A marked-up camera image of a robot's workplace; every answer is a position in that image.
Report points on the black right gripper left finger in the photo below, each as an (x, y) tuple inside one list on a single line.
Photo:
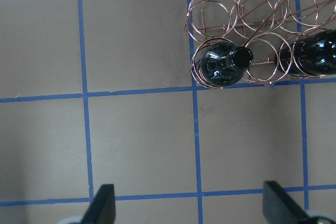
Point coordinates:
[(102, 208)]

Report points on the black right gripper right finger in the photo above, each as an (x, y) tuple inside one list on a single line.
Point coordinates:
[(279, 207)]

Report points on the dark wine bottle left slot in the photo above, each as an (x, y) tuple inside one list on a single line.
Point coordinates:
[(224, 64)]

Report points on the dark wine bottle slot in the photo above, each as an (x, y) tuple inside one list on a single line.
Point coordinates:
[(224, 64), (310, 55)]

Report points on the dark wine bottle right slot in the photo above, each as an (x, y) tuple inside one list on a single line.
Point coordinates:
[(310, 55)]

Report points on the copper wire wine basket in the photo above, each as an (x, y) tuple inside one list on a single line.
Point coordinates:
[(263, 26)]

